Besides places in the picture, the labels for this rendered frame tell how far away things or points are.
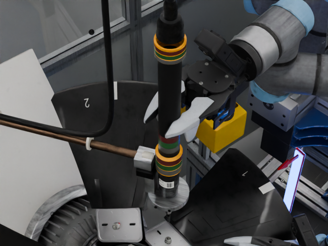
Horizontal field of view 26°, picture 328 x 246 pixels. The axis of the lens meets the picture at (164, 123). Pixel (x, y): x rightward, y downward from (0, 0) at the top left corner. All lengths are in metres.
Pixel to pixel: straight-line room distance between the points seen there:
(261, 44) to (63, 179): 0.55
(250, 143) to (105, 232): 1.75
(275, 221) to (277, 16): 0.44
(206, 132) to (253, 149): 1.30
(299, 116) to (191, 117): 0.90
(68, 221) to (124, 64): 0.81
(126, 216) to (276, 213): 0.32
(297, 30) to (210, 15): 1.07
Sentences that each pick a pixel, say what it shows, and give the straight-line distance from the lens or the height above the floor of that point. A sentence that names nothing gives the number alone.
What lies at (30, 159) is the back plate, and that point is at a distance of 1.46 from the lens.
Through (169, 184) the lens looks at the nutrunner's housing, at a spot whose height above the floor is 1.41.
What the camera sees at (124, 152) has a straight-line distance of 1.15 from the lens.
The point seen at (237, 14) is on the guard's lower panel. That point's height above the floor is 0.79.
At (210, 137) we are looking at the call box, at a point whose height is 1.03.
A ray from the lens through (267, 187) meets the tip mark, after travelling 1.46.
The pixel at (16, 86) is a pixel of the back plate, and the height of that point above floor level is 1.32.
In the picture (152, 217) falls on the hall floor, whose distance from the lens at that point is 2.78.
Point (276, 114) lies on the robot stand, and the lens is 1.87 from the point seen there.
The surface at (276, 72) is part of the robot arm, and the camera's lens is 1.24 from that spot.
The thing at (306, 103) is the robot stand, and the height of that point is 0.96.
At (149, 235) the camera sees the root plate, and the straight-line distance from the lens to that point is 1.36.
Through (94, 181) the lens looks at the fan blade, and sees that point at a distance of 1.30.
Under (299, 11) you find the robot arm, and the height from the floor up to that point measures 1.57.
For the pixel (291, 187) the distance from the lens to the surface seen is 1.59.
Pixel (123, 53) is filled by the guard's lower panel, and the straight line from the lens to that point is 2.08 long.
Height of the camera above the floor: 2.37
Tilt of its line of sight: 51 degrees down
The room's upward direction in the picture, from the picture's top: straight up
